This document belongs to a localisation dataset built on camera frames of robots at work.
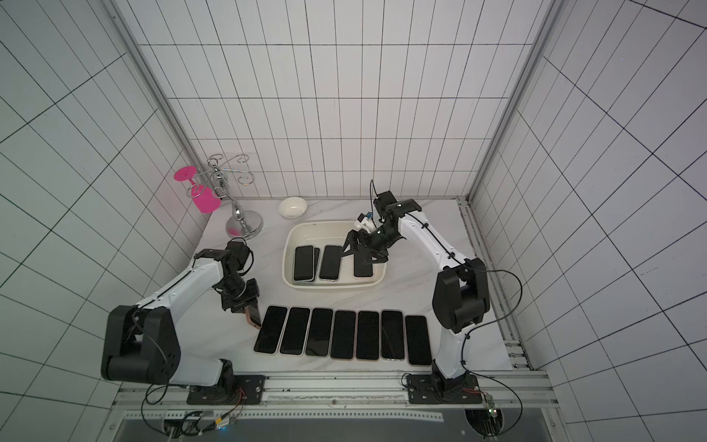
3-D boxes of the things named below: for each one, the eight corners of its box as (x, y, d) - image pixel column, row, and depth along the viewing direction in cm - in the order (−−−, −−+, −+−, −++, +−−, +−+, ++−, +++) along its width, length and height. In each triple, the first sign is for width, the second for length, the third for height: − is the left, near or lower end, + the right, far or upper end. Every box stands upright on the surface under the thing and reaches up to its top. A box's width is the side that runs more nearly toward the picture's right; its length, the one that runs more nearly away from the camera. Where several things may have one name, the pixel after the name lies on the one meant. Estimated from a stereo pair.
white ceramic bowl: (278, 219, 113) (276, 213, 110) (282, 202, 119) (281, 196, 116) (305, 219, 113) (304, 213, 110) (307, 202, 119) (306, 196, 116)
